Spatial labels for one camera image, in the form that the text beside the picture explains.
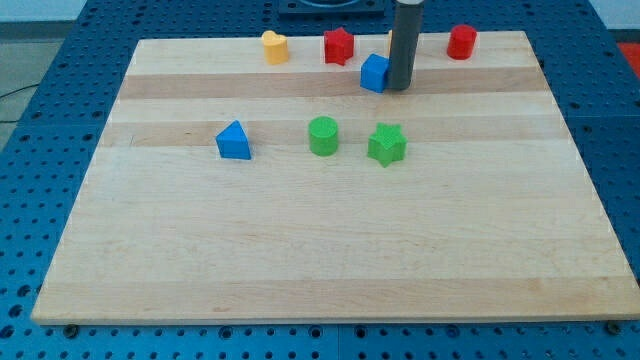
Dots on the blue cube block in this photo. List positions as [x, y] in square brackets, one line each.
[373, 74]

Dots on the green cylinder block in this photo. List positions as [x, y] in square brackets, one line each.
[323, 136]

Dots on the green star block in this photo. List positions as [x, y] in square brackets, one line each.
[387, 144]

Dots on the light wooden board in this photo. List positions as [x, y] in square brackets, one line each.
[490, 217]

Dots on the blue triangle block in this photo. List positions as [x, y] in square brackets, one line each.
[233, 142]

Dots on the red star block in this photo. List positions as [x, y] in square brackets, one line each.
[338, 46]

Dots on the yellow heart block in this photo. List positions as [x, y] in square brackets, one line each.
[275, 47]

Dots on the yellow block behind rod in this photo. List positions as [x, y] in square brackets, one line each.
[389, 42]

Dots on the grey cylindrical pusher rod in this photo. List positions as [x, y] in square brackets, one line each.
[405, 33]

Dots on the red cylinder block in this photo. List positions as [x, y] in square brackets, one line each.
[461, 42]

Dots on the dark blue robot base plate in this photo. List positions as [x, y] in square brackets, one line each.
[330, 7]

